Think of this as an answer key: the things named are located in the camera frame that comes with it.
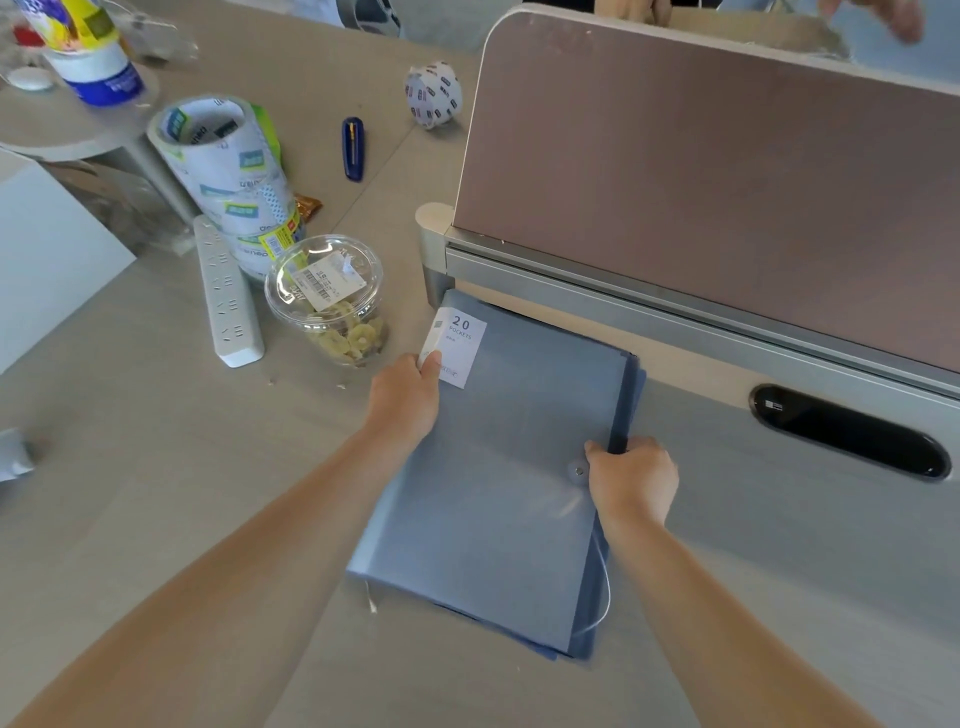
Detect person's left hand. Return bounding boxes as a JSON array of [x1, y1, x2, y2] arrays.
[[366, 351, 444, 453]]

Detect person's right hand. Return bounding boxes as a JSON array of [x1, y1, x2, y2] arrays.
[[584, 437, 681, 531]]

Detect blue plastic document folder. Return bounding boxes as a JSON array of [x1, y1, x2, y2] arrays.
[[346, 288, 648, 663]]

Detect person's right forearm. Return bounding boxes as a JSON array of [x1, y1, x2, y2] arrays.
[[600, 517, 888, 728]]

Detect person's left forearm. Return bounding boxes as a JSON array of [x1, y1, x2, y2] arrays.
[[6, 431, 423, 728]]

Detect dried fruit slices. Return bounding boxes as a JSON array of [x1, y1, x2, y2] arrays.
[[306, 300, 388, 367]]

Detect clear plastic lidded cup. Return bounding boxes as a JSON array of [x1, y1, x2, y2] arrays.
[[264, 234, 390, 369]]

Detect white power strip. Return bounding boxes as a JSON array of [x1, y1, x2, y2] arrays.
[[192, 214, 266, 369]]

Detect blue utility knife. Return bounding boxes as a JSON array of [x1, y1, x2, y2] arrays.
[[342, 116, 366, 183]]

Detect pack of clear tape rolls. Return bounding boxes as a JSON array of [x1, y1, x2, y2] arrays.
[[146, 94, 305, 280]]

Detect brown desk divider panel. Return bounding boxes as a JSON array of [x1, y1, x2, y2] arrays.
[[452, 2, 960, 375]]

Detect grey chair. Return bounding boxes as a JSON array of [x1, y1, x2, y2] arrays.
[[292, 0, 410, 40]]

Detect white box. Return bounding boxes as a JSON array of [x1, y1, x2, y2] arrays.
[[0, 148, 138, 375]]

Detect grey round stand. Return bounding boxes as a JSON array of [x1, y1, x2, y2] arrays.
[[0, 63, 198, 226]]

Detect grey crumpled object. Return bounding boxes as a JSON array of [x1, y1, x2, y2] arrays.
[[0, 427, 36, 483]]

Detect clear plastic bag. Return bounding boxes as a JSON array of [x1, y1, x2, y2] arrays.
[[105, 0, 201, 65]]

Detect cardboard box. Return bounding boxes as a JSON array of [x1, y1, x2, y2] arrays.
[[596, 0, 852, 60]]

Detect bottle with blue yellow label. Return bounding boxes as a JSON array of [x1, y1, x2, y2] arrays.
[[15, 0, 146, 108]]

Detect grey divider base rail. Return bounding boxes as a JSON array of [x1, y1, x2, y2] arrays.
[[415, 202, 960, 481]]

